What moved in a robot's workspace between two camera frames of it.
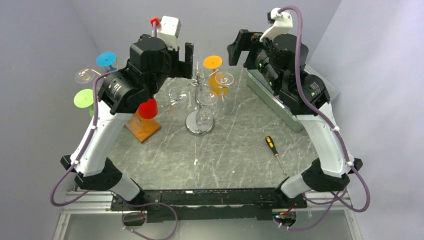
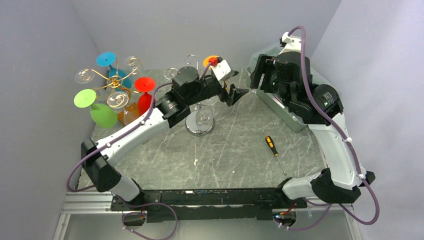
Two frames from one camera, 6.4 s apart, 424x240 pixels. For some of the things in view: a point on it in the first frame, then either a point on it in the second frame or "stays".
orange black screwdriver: x=271 y=144 stays
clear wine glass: x=204 y=116 stays
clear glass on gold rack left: x=84 y=76 stays
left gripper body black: x=177 y=67 → x=212 y=90
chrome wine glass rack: x=199 y=122 stays
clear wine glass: x=223 y=79 → x=210 y=101
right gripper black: x=243 y=43 → x=266 y=64
